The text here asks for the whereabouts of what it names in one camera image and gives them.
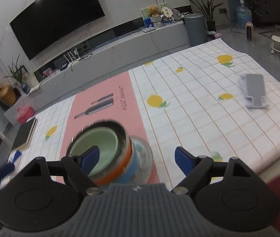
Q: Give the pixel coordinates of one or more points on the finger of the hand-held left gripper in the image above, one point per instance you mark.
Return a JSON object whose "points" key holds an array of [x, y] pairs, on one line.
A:
{"points": [[1, 174]]}

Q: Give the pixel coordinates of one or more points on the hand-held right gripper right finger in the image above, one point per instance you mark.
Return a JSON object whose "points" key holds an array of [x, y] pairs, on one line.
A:
{"points": [[183, 160]]}

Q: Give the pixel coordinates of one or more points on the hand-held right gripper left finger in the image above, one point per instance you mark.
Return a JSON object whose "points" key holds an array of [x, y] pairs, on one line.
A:
{"points": [[90, 158]]}

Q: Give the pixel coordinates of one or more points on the green bowl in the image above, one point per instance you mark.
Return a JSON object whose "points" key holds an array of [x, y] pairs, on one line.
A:
{"points": [[98, 138]]}

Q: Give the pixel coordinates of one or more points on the steel bowl with orange outside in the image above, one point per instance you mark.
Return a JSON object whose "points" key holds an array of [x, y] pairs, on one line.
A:
{"points": [[120, 170]]}

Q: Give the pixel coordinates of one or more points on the clear glass plate with flowers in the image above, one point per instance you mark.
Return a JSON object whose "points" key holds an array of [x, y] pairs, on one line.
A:
{"points": [[146, 158]]}

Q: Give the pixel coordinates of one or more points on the blue bowl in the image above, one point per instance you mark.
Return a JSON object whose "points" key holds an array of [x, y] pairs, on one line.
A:
{"points": [[130, 170]]}

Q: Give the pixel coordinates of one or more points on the blue and white small object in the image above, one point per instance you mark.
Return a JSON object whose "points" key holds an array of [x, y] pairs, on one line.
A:
{"points": [[17, 156]]}

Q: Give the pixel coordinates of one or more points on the black book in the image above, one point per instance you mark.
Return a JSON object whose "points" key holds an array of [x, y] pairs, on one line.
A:
{"points": [[25, 133]]}

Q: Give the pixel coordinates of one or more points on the lemon print checked blanket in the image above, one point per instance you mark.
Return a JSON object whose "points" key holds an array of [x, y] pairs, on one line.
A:
{"points": [[204, 116]]}

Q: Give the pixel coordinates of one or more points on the red basket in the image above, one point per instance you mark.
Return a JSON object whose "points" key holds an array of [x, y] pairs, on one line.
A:
{"points": [[25, 114]]}

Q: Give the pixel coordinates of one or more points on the pink printed mat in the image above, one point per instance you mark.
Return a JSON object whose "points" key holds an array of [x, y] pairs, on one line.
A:
{"points": [[90, 86]]}

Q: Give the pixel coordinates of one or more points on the gold vase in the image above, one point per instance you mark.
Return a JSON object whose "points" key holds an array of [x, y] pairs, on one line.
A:
{"points": [[6, 96]]}

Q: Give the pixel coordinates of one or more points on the grey folding stand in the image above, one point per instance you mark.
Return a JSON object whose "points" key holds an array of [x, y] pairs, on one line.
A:
{"points": [[253, 86]]}

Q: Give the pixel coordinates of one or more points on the white router with antennas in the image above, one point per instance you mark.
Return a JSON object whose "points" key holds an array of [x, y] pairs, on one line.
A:
{"points": [[69, 56]]}

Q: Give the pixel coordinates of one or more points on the long grey television cabinet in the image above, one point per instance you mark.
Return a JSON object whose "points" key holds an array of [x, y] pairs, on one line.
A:
{"points": [[130, 49]]}

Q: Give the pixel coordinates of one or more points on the pink patterned cloth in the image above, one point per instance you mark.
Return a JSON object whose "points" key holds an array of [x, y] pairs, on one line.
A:
{"points": [[214, 35]]}

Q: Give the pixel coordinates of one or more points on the grey trash bin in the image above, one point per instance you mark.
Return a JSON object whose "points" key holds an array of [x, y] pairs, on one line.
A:
{"points": [[195, 29]]}

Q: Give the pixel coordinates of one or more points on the potted long-leaf plant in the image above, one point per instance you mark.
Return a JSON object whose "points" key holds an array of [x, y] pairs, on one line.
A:
{"points": [[211, 26]]}

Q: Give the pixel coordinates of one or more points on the black flat television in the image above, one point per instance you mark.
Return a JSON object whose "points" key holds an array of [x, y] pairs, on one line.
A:
{"points": [[56, 17]]}

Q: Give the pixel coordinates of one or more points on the white space heater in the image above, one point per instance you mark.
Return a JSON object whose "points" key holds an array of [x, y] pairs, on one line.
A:
{"points": [[250, 30]]}

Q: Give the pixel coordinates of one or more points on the brown teddy bear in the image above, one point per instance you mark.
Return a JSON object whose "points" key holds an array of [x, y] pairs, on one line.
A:
{"points": [[154, 11]]}

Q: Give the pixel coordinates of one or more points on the blue water bottle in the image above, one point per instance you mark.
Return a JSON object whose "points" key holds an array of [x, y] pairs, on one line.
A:
{"points": [[244, 14]]}

